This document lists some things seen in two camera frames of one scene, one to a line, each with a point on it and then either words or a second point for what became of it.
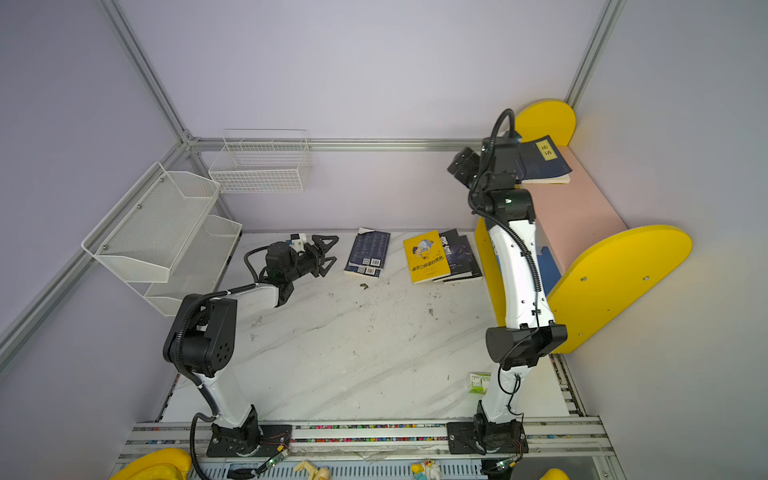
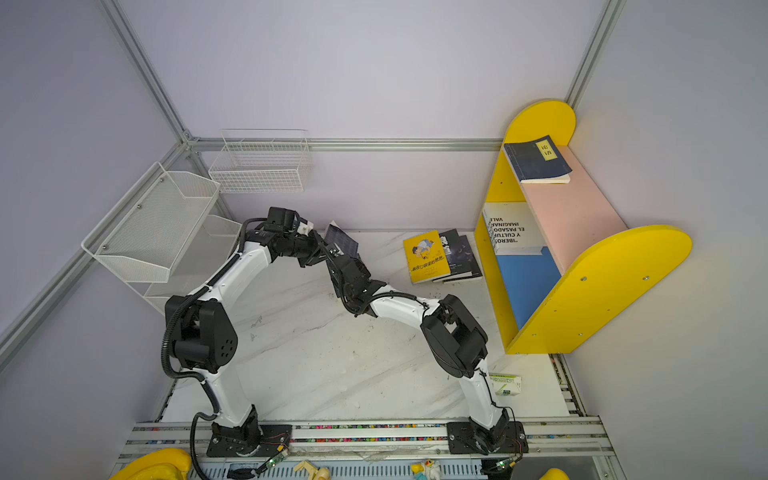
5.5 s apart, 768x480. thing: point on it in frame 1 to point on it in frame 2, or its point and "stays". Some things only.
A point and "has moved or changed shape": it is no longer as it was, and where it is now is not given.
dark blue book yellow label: x=543 y=163 stays
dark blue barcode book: x=367 y=253 has moved or changed shape
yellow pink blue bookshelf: x=592 y=266 stays
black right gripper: x=460 y=163 to x=338 y=285
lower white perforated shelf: x=199 y=268 stays
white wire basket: x=261 y=161 stays
